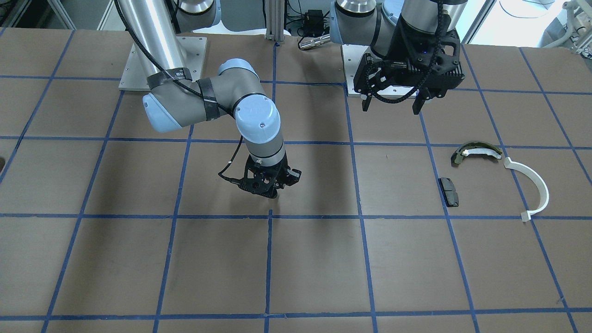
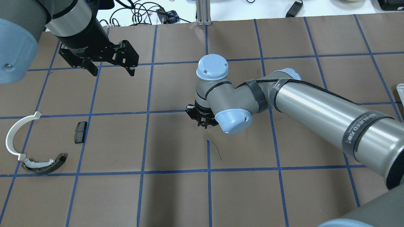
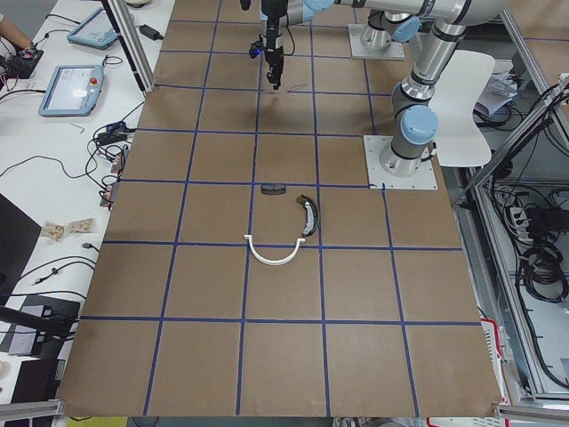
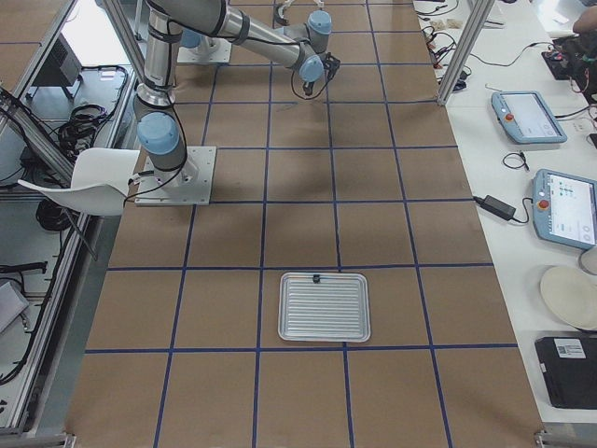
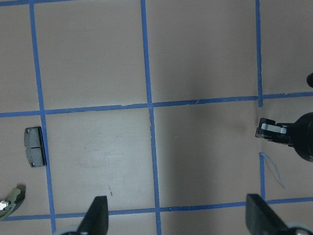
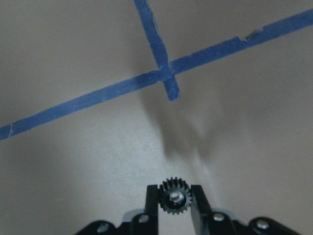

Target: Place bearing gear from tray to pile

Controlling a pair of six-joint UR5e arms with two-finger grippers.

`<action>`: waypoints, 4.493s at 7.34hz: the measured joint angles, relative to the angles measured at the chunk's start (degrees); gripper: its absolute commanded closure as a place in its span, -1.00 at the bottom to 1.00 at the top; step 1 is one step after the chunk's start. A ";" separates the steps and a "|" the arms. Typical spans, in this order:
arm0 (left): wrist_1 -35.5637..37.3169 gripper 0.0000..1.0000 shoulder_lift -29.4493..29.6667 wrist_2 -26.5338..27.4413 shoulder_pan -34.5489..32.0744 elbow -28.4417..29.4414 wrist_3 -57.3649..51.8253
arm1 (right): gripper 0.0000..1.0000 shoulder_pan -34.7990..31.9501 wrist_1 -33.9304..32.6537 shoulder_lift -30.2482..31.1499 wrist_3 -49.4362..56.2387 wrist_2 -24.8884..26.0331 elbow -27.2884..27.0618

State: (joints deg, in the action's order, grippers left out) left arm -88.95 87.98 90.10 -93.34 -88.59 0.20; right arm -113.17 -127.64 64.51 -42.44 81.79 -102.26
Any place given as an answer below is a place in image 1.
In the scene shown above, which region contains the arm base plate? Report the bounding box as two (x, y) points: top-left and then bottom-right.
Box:
(341, 44), (417, 98)
(118, 37), (207, 92)

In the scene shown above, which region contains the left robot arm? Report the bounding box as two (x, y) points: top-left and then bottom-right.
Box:
(330, 0), (467, 115)

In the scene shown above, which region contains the silver metal cylinder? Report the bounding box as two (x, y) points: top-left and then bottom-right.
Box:
(297, 34), (331, 51)

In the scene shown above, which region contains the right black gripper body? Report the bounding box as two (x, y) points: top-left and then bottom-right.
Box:
(238, 155), (302, 199)

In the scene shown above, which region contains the black drag chain cable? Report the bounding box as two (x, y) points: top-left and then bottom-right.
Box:
(365, 0), (451, 107)

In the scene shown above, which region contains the black power adapter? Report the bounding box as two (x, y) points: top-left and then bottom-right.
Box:
(302, 9), (324, 37)

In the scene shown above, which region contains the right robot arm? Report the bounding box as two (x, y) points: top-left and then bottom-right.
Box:
(115, 0), (302, 198)

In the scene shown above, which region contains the black brake pad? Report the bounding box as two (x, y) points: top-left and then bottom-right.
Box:
(438, 177), (459, 207)

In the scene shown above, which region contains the white curved plastic part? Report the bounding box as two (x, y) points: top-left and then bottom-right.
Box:
(503, 156), (549, 222)

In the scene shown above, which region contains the aluminium frame post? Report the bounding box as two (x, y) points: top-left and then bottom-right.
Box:
(264, 0), (285, 43)

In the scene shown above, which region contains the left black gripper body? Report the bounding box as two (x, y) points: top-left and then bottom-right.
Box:
(353, 18), (465, 100)

